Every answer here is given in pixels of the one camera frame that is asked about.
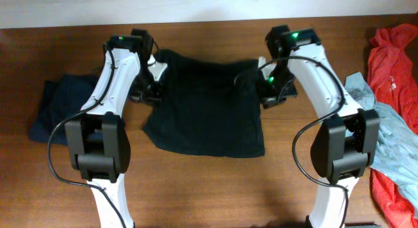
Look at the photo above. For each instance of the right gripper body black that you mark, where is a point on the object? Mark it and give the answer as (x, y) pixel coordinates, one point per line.
(279, 85)

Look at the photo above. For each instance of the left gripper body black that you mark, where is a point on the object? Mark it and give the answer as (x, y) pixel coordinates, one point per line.
(145, 88)

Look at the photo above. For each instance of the black t-shirt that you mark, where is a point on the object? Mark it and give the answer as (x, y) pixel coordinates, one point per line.
(202, 112)

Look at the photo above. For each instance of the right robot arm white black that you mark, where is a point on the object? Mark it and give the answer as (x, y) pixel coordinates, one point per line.
(345, 145)

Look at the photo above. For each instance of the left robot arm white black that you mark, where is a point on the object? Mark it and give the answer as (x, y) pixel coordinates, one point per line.
(98, 143)

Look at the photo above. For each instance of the folded navy blue garment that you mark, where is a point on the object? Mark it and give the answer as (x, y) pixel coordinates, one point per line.
(60, 99)

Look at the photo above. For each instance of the red t-shirt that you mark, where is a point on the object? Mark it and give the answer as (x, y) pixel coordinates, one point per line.
(390, 78)

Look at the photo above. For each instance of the light blue grey garment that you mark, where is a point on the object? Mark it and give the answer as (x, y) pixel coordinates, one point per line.
(396, 149)

